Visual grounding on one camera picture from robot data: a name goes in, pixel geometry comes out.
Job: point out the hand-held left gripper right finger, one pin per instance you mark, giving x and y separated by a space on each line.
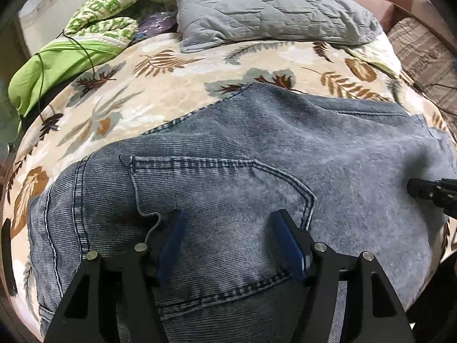
290 246

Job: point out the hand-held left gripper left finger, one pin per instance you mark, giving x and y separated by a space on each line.
170 246

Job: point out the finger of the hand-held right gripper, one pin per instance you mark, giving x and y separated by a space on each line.
428 188

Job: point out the blue denim pants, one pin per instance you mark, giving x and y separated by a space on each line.
250 143

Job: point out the beige leaf-print blanket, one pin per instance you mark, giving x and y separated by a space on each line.
142 89

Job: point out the black smartphone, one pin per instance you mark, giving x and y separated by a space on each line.
9 257

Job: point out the purple shiny bag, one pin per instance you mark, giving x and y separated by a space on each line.
157 24

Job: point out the grey quilted pillow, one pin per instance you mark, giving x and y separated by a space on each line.
264 3

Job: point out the green white patterned cloth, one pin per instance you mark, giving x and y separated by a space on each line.
114 3

